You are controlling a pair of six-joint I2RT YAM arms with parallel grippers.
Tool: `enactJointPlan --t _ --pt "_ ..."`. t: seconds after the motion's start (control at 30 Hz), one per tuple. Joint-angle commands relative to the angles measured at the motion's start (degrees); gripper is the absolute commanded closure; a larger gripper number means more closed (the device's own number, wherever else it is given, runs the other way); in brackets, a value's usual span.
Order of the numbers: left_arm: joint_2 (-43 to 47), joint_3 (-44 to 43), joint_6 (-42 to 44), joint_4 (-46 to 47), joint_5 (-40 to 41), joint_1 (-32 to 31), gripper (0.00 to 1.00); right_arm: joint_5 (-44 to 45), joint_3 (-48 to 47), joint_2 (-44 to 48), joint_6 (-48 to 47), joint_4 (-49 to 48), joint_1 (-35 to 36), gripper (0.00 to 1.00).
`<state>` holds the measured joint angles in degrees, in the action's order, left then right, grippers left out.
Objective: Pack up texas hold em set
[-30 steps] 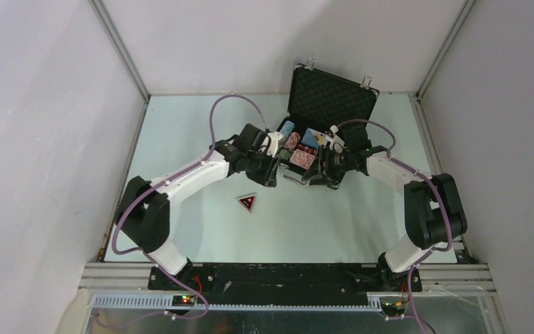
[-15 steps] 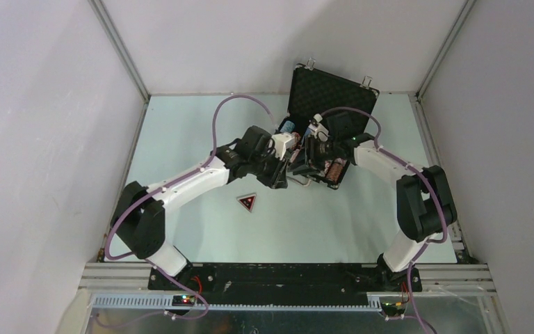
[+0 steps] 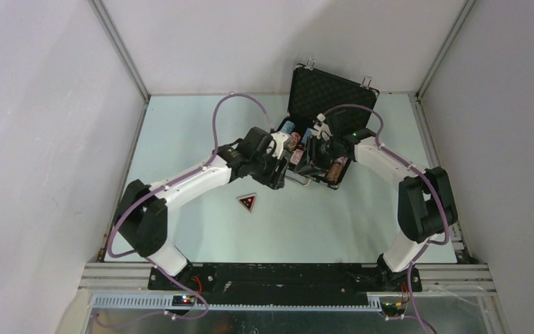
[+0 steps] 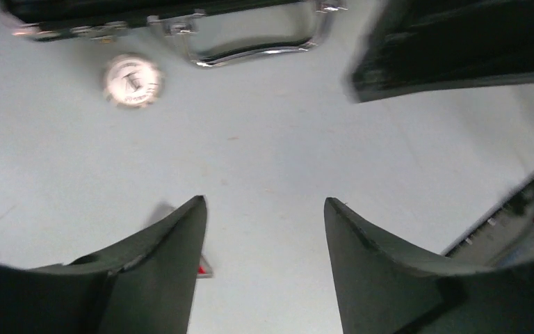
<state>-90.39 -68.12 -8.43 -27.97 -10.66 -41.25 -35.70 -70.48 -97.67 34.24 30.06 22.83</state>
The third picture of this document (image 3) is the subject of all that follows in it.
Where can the red white chip stack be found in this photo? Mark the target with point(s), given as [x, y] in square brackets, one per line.
[341, 160]

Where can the blue playing card deck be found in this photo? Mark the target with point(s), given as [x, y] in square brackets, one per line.
[308, 133]

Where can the orange brown chip stack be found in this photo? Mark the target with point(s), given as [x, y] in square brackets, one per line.
[334, 172]

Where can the aluminium frame rail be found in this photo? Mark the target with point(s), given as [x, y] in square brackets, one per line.
[139, 285]

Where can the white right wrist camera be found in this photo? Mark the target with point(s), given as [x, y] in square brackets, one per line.
[320, 129]

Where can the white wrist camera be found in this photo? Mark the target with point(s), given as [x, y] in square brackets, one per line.
[320, 129]
[278, 144]

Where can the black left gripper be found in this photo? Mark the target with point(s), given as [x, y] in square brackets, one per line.
[274, 179]

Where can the black red triangular button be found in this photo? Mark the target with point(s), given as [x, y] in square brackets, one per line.
[247, 201]

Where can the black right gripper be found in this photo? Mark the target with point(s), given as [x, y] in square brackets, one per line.
[316, 164]

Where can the red playing card deck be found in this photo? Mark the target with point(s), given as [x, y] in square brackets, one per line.
[296, 156]

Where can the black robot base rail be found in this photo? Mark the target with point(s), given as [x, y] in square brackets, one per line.
[295, 284]

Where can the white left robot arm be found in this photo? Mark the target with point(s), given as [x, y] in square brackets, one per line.
[142, 216]

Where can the blue poker chip stack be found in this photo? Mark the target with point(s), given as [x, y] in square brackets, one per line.
[287, 127]

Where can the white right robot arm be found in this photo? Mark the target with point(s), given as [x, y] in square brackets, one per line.
[426, 205]

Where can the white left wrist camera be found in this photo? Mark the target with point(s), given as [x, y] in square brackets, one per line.
[278, 144]

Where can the black poker set case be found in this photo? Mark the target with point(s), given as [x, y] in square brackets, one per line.
[315, 91]

